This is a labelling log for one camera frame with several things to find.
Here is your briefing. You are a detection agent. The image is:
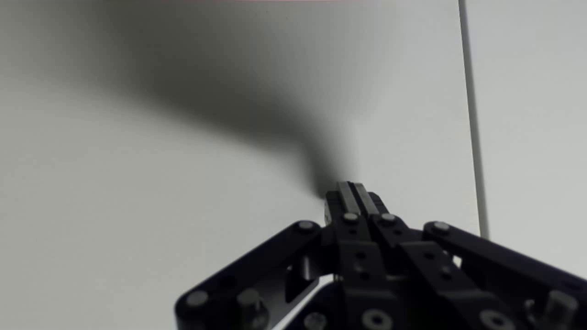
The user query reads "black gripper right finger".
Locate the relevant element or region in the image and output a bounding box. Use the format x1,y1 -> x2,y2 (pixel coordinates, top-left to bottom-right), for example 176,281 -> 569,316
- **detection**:
352,184 -> 587,330

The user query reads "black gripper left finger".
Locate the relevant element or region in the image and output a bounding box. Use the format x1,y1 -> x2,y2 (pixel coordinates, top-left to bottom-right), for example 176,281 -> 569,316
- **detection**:
174,182 -> 360,330

